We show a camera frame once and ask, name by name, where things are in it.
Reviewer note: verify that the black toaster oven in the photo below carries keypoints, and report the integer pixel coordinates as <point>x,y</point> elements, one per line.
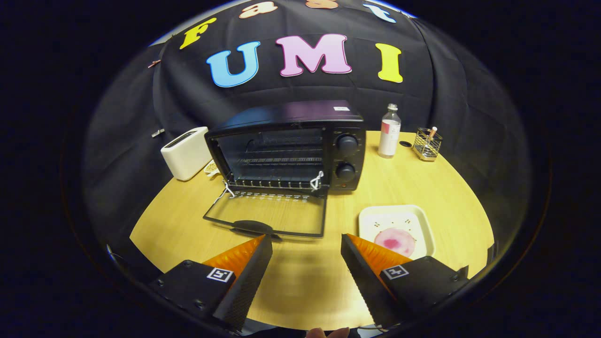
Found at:
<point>291,117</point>

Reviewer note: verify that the white slot toaster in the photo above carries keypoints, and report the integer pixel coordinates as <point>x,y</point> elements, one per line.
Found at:
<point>185,155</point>

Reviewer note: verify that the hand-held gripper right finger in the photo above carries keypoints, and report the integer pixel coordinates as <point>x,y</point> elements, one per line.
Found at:
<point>366,286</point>

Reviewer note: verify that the pink ham slice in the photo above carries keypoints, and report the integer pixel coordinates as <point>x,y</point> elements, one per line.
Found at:
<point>394,241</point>

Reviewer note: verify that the clear bottle pink label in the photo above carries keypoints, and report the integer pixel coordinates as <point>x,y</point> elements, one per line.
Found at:
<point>389,136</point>

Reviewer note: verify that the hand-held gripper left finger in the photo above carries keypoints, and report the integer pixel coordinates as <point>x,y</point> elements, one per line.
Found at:
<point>246,286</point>

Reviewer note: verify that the orange cloth clip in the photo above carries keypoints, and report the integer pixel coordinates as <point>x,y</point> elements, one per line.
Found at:
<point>153,62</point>

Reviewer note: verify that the cream square plate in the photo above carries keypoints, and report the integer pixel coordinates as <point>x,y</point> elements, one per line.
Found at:
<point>420,225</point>

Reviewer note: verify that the silver cloth clip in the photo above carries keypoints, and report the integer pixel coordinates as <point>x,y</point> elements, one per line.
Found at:
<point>157,133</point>

